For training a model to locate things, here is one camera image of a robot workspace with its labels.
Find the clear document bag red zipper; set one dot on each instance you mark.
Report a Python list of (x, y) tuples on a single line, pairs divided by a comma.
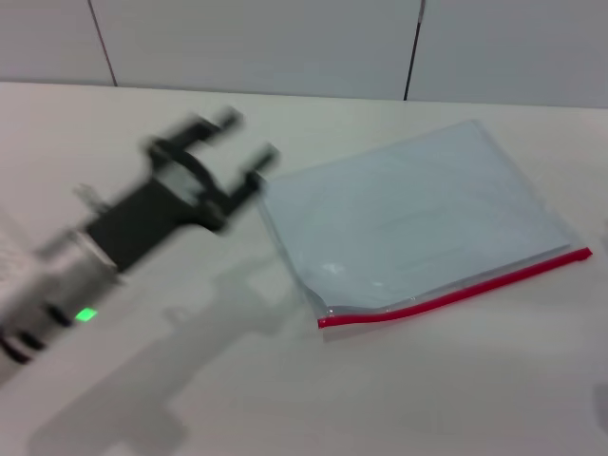
[(418, 218)]

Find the red zipper slider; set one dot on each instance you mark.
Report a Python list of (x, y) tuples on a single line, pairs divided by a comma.
[(582, 255)]

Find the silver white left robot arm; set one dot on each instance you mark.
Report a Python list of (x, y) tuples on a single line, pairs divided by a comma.
[(52, 280)]

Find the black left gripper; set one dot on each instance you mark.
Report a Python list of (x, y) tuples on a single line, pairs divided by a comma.
[(161, 209)]

